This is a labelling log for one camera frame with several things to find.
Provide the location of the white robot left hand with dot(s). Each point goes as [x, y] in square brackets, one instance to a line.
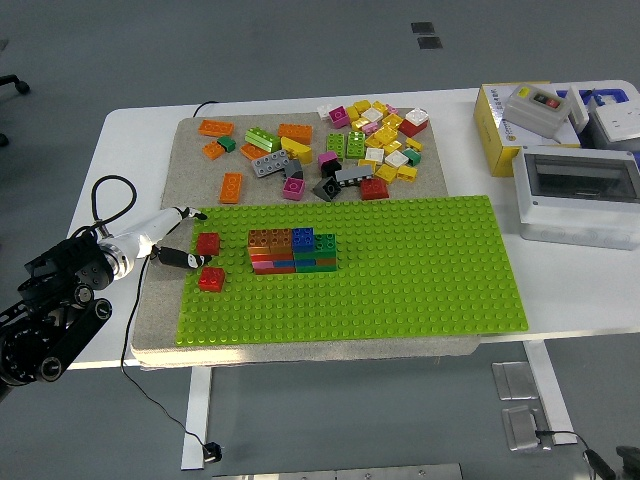
[145, 232]

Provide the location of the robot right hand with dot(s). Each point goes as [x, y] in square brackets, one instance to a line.
[600, 465]

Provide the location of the red square toy brick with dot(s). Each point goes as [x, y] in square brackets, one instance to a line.
[211, 279]
[208, 243]

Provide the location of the brown square toy brick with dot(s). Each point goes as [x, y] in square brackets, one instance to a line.
[259, 240]
[281, 240]

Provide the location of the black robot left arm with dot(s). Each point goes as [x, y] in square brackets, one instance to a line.
[65, 270]

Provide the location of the orange long toy brick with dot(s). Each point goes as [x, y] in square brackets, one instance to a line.
[216, 128]
[295, 131]
[251, 151]
[231, 187]

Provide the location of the orange small toy brick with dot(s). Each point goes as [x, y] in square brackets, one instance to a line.
[213, 150]

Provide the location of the dark green small toy brick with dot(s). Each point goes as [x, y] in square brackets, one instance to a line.
[412, 157]
[227, 144]

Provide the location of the red long toy brick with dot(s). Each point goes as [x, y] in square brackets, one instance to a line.
[275, 271]
[277, 256]

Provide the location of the grey long toy brick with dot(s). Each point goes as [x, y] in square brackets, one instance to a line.
[271, 163]

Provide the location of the lime green long toy brick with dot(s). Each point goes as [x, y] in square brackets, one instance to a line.
[262, 138]

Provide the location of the magenta square toy brick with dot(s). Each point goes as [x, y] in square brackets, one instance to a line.
[294, 187]
[338, 117]

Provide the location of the blue square toy brick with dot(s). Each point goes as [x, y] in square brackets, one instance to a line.
[303, 240]

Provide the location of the dark grey sloped toy brick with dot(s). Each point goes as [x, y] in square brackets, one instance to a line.
[295, 171]

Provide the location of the dark green long toy brick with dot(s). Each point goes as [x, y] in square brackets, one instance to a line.
[316, 256]
[317, 269]

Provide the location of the yellow curved toy brick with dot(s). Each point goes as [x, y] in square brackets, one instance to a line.
[296, 147]

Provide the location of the dark green square toy brick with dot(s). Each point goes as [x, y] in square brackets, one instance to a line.
[325, 244]

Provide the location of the magenta small toy brick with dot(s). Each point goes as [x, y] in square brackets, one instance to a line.
[328, 159]

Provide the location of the grey narrow toy brick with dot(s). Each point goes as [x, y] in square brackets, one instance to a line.
[354, 175]

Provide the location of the red sloped toy brick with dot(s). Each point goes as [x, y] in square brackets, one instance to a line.
[374, 188]

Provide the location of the pink small toy brick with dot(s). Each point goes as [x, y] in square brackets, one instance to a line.
[370, 128]

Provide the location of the yellow small toy brick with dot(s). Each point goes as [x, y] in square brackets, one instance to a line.
[414, 144]

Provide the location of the white square toy brick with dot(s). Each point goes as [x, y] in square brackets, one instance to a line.
[417, 116]

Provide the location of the metal floor block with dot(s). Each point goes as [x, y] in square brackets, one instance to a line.
[522, 430]

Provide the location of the white table leg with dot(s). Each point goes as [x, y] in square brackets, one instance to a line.
[195, 425]
[545, 380]

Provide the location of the grey-brown mat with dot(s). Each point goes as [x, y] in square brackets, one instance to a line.
[260, 118]

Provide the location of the black office chair base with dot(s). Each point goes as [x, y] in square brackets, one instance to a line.
[17, 82]

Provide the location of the white small toy piece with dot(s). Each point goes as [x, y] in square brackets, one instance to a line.
[324, 111]

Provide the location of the black plug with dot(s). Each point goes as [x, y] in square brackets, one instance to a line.
[212, 451]

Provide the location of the white distribution box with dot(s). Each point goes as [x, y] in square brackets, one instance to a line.
[565, 225]

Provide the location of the long metal floor plate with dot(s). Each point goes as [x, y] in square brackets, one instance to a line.
[350, 472]

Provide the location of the lime green studded baseplate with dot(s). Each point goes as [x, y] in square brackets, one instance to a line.
[400, 275]

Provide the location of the black floor plate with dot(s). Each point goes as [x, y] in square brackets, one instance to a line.
[422, 27]
[430, 42]

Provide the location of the yellow cardboard box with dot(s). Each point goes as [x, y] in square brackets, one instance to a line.
[487, 130]

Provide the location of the white plastic cover plate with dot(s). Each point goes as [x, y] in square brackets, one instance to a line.
[579, 107]

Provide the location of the blue plastic bin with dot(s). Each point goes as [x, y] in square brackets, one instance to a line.
[612, 93]

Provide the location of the white wall socket panel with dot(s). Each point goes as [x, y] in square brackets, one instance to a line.
[617, 122]

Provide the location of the grey push-button switch box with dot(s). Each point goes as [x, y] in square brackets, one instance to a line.
[525, 112]

